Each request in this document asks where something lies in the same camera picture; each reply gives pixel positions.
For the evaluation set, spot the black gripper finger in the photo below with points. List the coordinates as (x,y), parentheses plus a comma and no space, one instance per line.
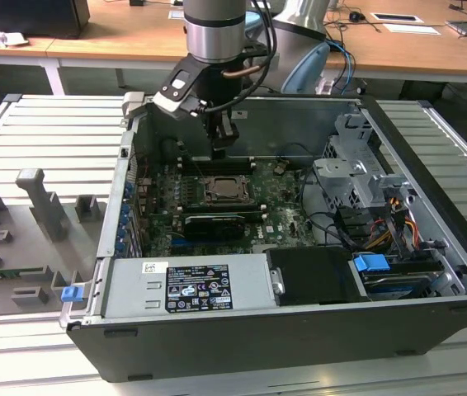
(220,150)

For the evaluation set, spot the silver CPU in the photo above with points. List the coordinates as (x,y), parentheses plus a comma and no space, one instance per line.
(225,187)

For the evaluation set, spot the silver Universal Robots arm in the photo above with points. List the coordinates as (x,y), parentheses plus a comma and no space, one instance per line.
(215,33)

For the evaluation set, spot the black graphics card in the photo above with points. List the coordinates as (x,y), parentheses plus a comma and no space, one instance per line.
(213,229)

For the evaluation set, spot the green motherboard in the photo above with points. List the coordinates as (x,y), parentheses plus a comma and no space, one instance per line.
(283,222)

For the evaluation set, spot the wooden desk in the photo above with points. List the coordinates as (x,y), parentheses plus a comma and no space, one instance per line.
(134,37)

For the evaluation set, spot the silver drive cage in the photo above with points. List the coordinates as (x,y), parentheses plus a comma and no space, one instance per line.
(341,173)

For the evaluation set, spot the black computer mouse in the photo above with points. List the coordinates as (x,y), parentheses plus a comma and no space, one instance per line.
(356,16)

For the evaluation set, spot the silver power supply unit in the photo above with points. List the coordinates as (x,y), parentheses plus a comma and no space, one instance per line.
(134,288)

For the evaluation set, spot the hard disk in blue carrier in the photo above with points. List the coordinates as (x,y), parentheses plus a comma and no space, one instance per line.
(369,262)

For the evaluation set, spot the black open PC case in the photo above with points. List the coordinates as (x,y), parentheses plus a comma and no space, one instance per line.
(258,342)

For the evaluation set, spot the white paper sheet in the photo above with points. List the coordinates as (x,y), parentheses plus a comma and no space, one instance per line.
(411,29)

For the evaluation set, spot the black box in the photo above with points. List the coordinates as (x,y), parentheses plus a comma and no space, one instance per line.
(31,16)

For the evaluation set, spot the blue case latch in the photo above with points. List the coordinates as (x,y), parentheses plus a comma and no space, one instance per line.
(71,293)

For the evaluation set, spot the grey parts rack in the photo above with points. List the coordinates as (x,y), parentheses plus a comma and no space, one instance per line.
(10,247)

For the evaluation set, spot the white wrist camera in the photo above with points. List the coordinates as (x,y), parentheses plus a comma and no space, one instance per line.
(167,101)

